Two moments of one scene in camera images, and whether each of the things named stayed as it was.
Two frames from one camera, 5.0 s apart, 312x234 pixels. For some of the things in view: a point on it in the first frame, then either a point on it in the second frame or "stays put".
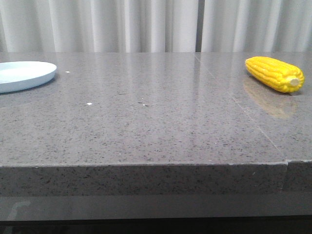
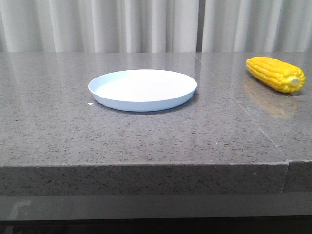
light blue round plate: x=18 y=75 to x=143 y=90
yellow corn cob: x=275 y=73 stays put
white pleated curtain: x=155 y=26 stays put
